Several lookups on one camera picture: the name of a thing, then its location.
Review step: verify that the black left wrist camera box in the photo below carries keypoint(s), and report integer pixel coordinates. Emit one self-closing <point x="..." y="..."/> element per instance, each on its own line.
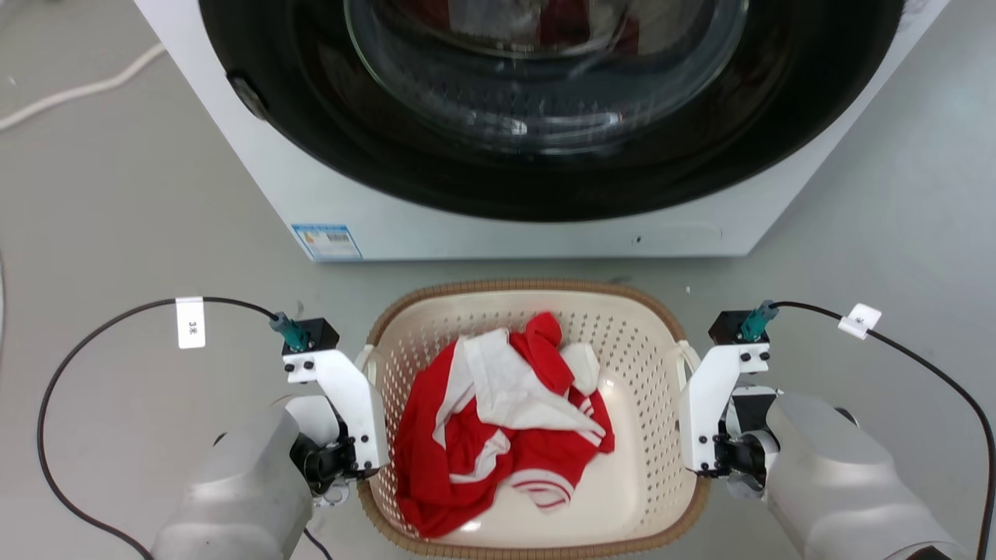
<point x="320" y="333"/>

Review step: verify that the dark grey door latch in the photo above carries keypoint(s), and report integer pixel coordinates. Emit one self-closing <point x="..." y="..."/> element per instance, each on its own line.
<point x="249" y="95"/>

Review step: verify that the red clothing inside washer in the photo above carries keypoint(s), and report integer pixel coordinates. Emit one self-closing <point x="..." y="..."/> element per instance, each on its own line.
<point x="583" y="23"/>

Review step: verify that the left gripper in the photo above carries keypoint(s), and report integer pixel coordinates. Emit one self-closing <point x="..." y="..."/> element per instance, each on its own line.
<point x="315" y="463"/>

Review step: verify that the white left camera mount bracket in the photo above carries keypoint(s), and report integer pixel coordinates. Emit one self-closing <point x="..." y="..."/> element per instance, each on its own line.
<point x="362" y="412"/>

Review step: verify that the white front-load washing machine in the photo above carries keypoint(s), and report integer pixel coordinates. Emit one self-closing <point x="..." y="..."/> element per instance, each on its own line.
<point x="467" y="233"/>

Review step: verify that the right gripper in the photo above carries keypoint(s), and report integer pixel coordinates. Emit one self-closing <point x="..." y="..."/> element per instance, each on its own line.
<point x="739" y="455"/>

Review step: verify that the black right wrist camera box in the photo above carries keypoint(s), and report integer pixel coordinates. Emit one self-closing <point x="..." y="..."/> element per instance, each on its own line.
<point x="727" y="327"/>

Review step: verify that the cream perforated laundry basket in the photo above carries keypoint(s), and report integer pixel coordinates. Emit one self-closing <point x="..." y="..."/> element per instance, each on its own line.
<point x="642" y="467"/>

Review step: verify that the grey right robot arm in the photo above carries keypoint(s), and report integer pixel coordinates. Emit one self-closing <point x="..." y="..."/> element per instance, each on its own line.
<point x="840" y="482"/>

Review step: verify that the white right camera mount bracket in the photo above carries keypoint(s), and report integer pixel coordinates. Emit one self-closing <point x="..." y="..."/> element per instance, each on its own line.
<point x="704" y="412"/>

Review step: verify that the blue white energy label sticker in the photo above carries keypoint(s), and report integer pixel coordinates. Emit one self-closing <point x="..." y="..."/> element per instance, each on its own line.
<point x="328" y="242"/>

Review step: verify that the red and white garment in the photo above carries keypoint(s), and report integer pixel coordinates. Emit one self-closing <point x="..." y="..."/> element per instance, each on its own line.
<point x="436" y="467"/>

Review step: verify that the black round washer door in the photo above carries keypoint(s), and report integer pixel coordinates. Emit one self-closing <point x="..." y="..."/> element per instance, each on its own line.
<point x="327" y="132"/>

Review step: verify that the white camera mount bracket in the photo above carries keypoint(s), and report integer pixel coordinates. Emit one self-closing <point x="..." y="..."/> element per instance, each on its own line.
<point x="704" y="412"/>
<point x="362" y="412"/>

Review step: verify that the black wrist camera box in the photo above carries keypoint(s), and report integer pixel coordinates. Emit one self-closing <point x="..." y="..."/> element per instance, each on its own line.
<point x="727" y="327"/>
<point x="320" y="333"/>

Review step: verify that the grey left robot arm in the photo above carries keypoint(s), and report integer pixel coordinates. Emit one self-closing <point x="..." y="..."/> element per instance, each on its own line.
<point x="241" y="490"/>

